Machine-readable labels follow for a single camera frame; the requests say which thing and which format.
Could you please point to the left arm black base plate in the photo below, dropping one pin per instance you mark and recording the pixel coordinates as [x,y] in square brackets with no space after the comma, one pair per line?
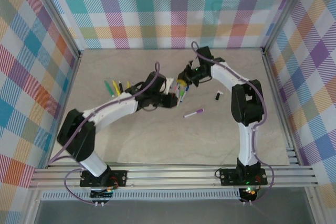
[120,179]

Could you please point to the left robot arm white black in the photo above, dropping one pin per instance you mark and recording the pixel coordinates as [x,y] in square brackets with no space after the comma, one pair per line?
[76,134]

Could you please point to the grey metal shelf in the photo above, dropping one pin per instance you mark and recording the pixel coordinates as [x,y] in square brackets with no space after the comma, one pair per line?
[170,212]

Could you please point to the white pen purple ink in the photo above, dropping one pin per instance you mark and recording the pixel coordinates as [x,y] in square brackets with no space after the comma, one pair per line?
[194,113]

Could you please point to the white pen blue ink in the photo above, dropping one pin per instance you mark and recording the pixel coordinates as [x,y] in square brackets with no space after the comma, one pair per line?
[186,89]

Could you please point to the left aluminium side rail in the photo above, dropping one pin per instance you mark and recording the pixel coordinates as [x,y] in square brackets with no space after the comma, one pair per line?
[73,77]

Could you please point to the left aluminium corner post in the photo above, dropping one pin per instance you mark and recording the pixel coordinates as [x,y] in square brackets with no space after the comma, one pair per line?
[55,11]

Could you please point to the yellow thick marker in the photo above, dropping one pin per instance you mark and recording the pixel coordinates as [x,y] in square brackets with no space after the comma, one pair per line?
[116,87]

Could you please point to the white pen green ink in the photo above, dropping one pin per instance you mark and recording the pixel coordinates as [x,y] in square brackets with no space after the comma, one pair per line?
[182,93]

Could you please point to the green thick marker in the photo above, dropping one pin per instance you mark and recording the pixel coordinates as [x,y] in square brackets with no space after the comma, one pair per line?
[109,88]

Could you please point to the aluminium side rail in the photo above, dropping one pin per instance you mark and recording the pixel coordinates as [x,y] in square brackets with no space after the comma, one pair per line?
[73,77]
[267,61]

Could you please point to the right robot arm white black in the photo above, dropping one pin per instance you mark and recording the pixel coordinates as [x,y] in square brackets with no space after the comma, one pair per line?
[246,103]

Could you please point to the black and white marker cap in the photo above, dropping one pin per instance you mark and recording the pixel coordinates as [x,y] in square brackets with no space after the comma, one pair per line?
[218,96]

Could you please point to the white pen pink ink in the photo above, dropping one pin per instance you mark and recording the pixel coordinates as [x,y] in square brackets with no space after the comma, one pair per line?
[176,88]

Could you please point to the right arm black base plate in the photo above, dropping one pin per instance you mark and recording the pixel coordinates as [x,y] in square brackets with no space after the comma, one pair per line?
[228,178]

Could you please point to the black thick marker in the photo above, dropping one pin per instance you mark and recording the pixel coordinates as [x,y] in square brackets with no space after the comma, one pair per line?
[120,85]

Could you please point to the right aluminium side rail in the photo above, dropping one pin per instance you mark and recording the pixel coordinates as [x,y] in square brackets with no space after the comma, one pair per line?
[267,61]

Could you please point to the aluminium corner post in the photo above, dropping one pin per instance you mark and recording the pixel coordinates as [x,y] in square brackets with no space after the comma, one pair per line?
[285,11]
[55,11]

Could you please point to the aluminium front rail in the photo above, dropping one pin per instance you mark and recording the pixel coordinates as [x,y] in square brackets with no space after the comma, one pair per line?
[170,175]

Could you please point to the right aluminium corner post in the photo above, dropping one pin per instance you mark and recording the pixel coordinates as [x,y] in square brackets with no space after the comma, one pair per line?
[285,11]

